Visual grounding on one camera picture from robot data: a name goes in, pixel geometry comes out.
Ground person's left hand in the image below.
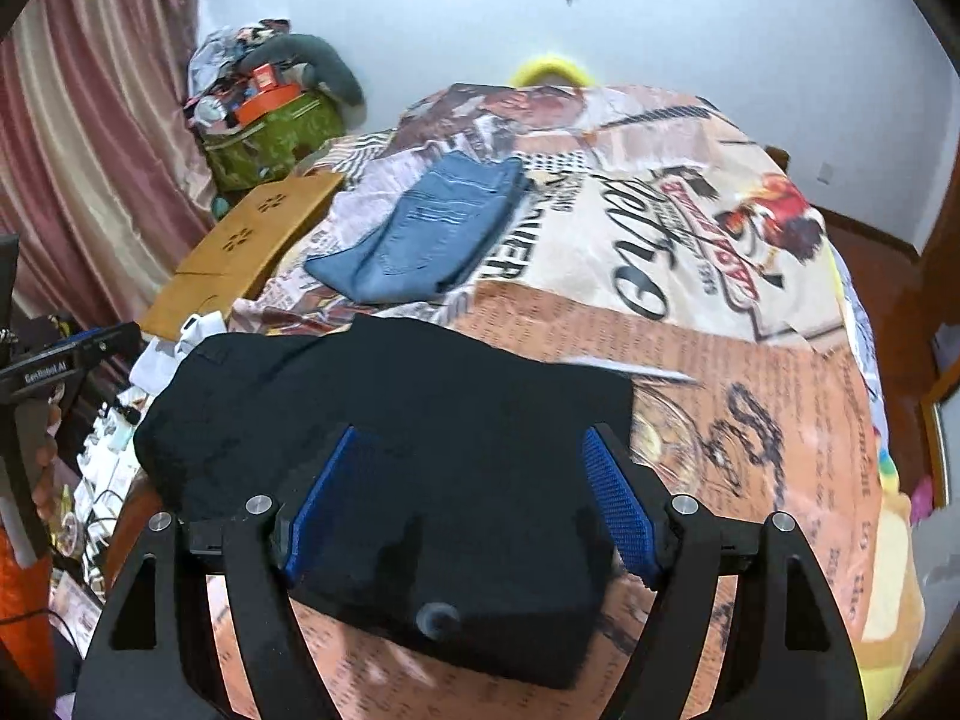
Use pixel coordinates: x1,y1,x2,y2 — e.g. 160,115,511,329
30,401,62,517

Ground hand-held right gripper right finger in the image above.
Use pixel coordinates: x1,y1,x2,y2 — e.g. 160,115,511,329
583,424,863,720

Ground orange box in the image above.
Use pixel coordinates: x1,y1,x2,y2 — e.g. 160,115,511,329
234,84,301,128

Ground wooden laptop table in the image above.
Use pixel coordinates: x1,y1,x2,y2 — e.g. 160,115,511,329
139,172,346,338

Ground orange cloth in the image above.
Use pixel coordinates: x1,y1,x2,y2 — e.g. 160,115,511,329
0,525,59,700

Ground blue denim jeans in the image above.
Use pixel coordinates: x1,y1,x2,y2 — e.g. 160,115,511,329
304,151,530,306

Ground pile of crumpled clothes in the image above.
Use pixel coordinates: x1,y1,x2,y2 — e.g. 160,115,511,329
186,19,293,128

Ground printed blanket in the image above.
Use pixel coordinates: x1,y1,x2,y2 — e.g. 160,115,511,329
112,82,923,720

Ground pile of assorted clutter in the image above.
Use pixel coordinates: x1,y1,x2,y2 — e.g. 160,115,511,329
51,311,226,616

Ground black pants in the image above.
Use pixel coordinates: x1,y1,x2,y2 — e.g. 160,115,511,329
133,315,661,691

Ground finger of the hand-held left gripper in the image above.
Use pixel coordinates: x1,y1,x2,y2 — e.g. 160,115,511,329
15,321,143,400

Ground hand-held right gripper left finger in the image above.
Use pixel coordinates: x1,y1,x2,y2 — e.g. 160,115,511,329
75,425,362,720

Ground yellow curved cushion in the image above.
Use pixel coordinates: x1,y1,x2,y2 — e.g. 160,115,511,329
512,51,601,89

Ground brown wooden furniture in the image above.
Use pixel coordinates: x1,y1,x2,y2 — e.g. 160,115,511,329
921,321,960,485

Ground striped pink curtain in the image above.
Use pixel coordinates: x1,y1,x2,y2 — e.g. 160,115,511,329
0,0,220,331

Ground green fabric storage box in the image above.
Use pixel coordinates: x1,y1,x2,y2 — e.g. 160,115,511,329
202,90,347,192

